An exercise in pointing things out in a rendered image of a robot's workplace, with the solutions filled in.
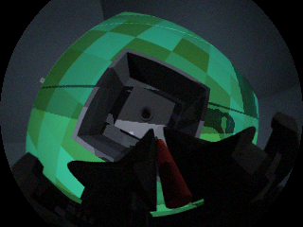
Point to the dark red peg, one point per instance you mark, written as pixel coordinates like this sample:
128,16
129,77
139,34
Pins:
175,191

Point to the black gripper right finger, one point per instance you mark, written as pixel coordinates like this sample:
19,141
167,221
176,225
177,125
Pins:
199,160

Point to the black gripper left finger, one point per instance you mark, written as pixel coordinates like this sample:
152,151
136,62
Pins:
134,172

